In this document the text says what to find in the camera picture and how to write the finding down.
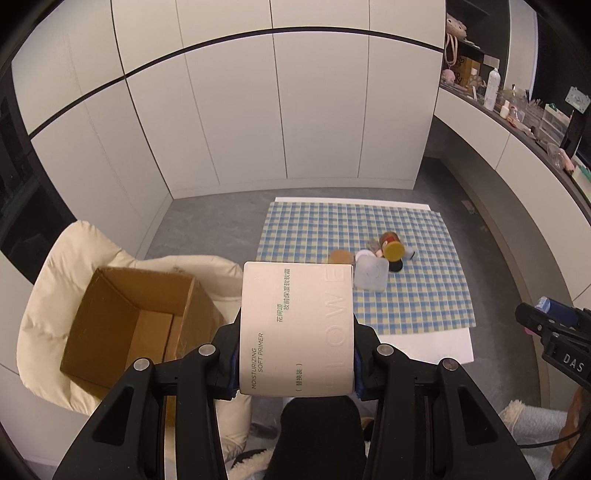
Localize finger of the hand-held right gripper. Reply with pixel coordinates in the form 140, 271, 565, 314
536, 298, 591, 326
515, 301, 564, 342

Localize grey metal bracket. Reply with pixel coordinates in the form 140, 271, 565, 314
566, 87, 589, 112

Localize cream padded chair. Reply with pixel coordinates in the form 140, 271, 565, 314
16, 220, 254, 462

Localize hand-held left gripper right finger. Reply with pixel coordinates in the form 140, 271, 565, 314
353, 314, 536, 480

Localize blue yellow checked tablecloth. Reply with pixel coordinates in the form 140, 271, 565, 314
256, 200, 476, 334

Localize translucent drawer organizer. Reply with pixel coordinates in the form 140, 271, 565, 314
538, 104, 571, 139

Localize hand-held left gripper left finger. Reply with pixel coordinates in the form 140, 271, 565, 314
53, 314, 243, 480

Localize white plastic bottle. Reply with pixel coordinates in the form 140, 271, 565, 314
484, 68, 502, 110

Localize beige cosmetic carton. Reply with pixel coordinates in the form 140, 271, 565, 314
239, 261, 356, 397

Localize clear glass jar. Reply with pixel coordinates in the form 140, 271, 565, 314
501, 85, 527, 121

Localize black built-in cabinet niche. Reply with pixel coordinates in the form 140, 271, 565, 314
0, 88, 77, 284

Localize white wall cabinets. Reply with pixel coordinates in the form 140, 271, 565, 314
0, 0, 446, 462

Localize brown cardboard box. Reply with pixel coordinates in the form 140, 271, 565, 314
60, 267, 225, 428

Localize frosted square plastic case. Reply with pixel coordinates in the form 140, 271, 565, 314
353, 257, 389, 292

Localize black monitor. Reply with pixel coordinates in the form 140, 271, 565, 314
561, 111, 591, 167

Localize black cable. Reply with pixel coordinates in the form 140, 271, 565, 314
517, 427, 591, 450

